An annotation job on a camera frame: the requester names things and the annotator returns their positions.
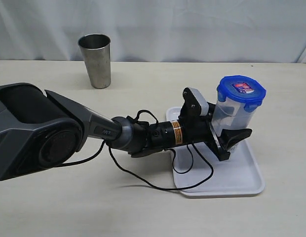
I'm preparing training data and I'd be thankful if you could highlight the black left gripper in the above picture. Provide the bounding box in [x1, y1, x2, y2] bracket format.
[179, 87, 252, 161]

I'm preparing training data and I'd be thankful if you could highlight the clear plastic container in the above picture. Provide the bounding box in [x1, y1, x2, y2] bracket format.
[212, 92, 261, 137]

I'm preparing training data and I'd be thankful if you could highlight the blue container lid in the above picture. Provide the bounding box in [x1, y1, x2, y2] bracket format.
[217, 75, 267, 113]

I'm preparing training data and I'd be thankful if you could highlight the stainless steel cup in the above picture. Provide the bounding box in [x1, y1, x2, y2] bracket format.
[78, 34, 111, 89]

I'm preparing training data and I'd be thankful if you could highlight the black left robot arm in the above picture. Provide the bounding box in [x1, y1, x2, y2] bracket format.
[0, 82, 252, 181]

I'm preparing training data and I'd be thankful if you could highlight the white plastic tray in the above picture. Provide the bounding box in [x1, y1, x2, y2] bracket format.
[165, 106, 266, 199]

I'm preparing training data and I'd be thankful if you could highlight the white backdrop curtain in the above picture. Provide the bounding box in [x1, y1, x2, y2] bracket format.
[0, 0, 306, 63]

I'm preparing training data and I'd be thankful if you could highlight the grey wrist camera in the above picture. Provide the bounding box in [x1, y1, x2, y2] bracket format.
[185, 87, 209, 116]

